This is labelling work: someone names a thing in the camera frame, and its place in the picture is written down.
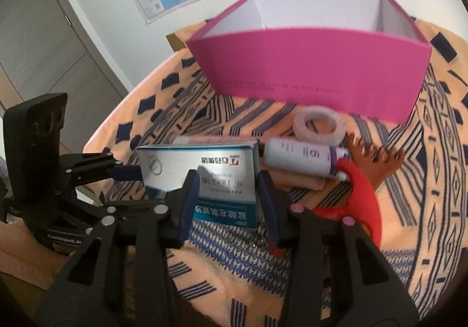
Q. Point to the orange patterned blanket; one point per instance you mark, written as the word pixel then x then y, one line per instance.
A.
pixel 420 166

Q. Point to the person's left forearm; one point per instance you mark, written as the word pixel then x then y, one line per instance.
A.
pixel 25 261

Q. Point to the white tape roll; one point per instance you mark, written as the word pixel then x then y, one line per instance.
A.
pixel 298 126

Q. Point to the white tube with purple cap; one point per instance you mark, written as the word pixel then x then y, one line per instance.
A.
pixel 296 157

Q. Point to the pink cardboard box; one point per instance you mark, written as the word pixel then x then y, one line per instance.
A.
pixel 310 67

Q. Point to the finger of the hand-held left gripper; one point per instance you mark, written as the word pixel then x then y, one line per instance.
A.
pixel 87 208
pixel 126 172

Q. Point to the blue and white medicine box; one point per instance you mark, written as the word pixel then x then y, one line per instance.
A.
pixel 219 166

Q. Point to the pink cosmetic tube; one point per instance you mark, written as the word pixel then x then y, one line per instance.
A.
pixel 299 179

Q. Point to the grey door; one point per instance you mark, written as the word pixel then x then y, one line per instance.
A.
pixel 44 38

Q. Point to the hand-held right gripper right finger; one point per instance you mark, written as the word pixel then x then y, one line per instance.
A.
pixel 272 212

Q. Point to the olive brown board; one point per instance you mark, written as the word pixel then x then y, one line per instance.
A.
pixel 174 42

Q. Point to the brown comb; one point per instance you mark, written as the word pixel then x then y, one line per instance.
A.
pixel 369 162

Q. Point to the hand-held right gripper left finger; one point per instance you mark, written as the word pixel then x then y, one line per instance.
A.
pixel 191 206

